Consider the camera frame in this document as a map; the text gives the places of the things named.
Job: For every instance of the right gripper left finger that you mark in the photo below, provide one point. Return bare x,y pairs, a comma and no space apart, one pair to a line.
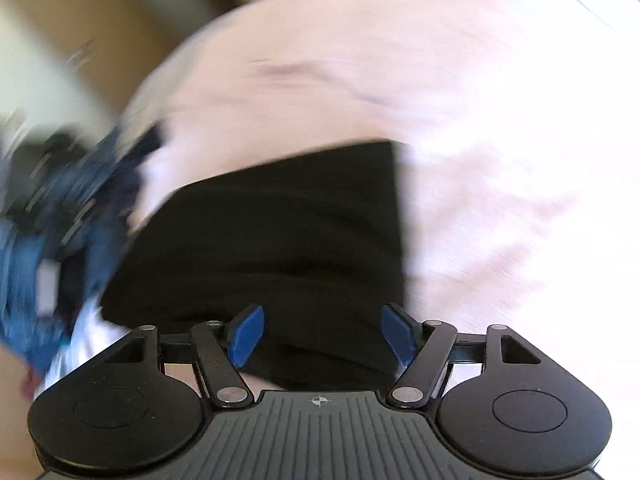
222,349

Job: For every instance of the pink and grey bedspread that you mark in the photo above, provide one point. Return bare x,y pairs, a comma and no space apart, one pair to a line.
515,128

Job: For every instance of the navy blue garment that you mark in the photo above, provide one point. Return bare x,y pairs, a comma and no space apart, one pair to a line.
69,203

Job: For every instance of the blue denim jeans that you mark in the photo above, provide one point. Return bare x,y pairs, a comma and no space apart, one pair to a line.
39,339

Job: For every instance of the maroon garment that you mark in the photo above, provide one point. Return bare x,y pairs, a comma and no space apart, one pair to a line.
30,384

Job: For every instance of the wooden door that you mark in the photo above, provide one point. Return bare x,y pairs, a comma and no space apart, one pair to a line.
114,44

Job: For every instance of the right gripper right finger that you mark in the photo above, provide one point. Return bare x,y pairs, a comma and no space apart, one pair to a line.
422,351

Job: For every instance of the black trousers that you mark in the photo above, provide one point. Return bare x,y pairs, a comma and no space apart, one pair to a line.
315,240

